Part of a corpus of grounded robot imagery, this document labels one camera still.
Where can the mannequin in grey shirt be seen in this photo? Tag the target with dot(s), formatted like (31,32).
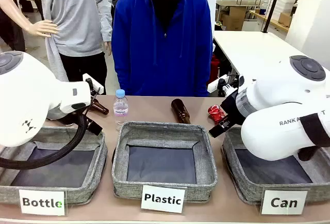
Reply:
(74,15)

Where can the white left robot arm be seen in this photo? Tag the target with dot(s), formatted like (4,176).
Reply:
(25,97)

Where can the grey basket labelled Plastic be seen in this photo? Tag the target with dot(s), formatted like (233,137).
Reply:
(165,131)

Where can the plastic bottle pink label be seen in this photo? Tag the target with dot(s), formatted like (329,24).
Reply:
(120,105)

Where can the black tripod pole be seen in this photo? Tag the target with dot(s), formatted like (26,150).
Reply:
(272,4)

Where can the white Bottle label card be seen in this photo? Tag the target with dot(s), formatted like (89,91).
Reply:
(42,202)

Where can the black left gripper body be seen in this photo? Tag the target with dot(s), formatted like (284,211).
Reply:
(94,127)

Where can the white Can label card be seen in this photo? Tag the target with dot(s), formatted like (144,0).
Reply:
(284,202)

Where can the crushed red can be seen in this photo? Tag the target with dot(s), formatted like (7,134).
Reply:
(215,113)

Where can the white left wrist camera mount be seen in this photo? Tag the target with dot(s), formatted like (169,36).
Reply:
(95,83)

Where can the white Plastic label card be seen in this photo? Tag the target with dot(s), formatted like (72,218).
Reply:
(163,198)

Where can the grey basket labelled Bottle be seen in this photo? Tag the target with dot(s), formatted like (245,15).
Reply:
(77,195)

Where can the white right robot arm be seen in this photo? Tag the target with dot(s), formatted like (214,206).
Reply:
(278,110)

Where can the grey basket labelled Can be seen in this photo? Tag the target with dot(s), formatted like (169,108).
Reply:
(250,185)

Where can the white background table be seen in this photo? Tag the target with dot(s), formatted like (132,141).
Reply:
(247,51)

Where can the person in blue hoodie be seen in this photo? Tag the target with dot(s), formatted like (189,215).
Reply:
(159,53)

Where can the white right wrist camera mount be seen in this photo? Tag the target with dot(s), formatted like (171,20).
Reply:
(215,84)

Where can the brown glass bottle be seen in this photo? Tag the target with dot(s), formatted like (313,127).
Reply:
(100,107)
(181,110)

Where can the large cardboard box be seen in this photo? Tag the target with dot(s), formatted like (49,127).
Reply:
(234,18)

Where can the stack of white foam boxes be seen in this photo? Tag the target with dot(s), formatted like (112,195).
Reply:
(284,4)

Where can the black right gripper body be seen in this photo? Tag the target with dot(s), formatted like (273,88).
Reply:
(233,110)

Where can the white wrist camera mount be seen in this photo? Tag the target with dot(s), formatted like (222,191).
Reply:
(95,83)
(215,84)

